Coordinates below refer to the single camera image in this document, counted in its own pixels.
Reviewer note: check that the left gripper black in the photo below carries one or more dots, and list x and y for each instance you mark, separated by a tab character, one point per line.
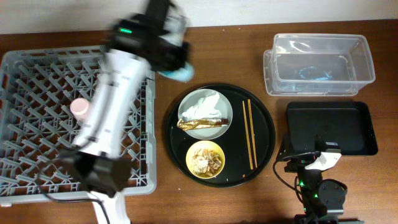
173	58

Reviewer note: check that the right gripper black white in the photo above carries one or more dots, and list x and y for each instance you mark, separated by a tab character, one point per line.
298	166

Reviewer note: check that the blue cup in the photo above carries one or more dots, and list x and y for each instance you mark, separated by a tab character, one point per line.
183	74

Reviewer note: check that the wooden chopstick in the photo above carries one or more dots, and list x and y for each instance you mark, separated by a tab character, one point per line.
252	132
247	136

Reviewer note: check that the grey ceramic plate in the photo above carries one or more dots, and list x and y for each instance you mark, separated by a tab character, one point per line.
217	106

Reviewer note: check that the white napkin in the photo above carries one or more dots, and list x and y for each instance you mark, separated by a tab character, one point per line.
202	107

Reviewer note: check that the gold foil wrapper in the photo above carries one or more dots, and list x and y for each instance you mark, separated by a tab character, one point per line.
202	123

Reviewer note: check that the yellow bowl with food scraps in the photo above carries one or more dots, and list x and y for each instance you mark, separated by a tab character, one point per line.
205	159

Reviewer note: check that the pink cup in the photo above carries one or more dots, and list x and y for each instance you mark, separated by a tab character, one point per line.
80	108

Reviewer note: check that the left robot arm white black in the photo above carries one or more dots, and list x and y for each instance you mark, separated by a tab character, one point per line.
139	45

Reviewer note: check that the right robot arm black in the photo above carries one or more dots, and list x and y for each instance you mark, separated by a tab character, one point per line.
322	199

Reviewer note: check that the grey plastic dishwasher rack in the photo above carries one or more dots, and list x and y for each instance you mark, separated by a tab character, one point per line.
37	87

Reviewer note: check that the round black serving tray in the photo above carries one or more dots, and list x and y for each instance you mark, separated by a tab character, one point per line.
233	142

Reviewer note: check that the black rectangular tray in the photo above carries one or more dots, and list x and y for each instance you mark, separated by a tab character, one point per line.
345	123

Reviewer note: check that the clear plastic bin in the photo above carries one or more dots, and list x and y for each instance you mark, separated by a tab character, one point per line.
318	65

